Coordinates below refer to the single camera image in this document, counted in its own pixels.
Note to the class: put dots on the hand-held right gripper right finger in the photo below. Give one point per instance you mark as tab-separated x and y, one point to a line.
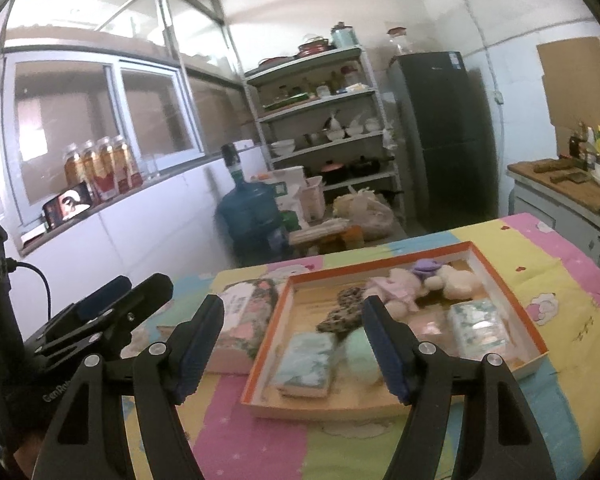
385	355

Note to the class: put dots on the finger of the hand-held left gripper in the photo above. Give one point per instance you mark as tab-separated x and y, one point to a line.
105	297
145	297

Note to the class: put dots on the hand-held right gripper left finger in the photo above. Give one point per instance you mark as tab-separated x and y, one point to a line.
200	355

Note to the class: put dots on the light green soft toy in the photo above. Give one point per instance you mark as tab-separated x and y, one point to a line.
362	357

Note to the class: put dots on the leopard print plush toy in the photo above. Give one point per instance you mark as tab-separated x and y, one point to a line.
340	312

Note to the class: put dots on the green tissue pack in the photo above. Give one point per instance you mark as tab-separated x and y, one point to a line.
305	365
480	327

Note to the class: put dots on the orange rimmed cardboard box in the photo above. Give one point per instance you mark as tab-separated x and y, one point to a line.
310	302

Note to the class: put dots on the cream plush bear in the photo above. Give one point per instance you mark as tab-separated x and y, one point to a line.
455	282

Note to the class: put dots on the white floral printed pack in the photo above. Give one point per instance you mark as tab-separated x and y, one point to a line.
240	320

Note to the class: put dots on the smartphone with lit screen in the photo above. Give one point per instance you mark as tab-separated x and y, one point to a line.
67	207

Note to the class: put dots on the cartoon printed blanket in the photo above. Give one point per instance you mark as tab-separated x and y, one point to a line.
280	440

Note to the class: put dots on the amber drink bottle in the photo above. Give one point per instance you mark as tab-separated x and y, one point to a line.
72	165
125	160
91	167
107	165

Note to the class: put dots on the blue water jug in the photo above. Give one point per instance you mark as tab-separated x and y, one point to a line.
247	210

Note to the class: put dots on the plastic bag of food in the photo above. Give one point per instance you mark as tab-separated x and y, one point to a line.
362	212

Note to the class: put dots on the pink plastic bin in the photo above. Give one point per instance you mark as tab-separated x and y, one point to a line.
312	196

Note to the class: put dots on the sliding glass window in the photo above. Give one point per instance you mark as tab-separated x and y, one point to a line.
105	120

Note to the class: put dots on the white cardboard carton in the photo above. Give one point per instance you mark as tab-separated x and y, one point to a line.
285	185

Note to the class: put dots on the black wok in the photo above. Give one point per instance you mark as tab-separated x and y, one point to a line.
365	165

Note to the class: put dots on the red cooking pot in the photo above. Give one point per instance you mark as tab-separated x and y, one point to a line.
331	171

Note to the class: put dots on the dark refrigerator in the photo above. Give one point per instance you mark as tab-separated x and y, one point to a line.
442	135

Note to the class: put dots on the metal shelf rack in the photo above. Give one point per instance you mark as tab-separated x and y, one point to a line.
325	130

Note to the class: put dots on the kitchen counter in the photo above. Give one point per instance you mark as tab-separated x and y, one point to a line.
555	195

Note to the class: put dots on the green tray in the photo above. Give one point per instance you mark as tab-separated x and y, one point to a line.
285	102

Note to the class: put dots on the wooden cutting board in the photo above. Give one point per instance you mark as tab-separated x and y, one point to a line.
550	165

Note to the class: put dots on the row of condiment bottles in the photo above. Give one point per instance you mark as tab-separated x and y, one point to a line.
597	142

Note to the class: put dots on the red pot with glass lid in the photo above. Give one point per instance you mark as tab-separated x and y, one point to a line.
312	47

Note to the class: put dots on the glass jar with lid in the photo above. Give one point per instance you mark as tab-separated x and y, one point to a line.
400	40

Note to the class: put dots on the teal pot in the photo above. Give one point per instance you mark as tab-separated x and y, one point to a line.
342	35

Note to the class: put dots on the wall socket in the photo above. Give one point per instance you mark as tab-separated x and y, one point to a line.
499	97

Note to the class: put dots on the cardboard sheet on wall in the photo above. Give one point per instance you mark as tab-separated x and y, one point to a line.
580	85

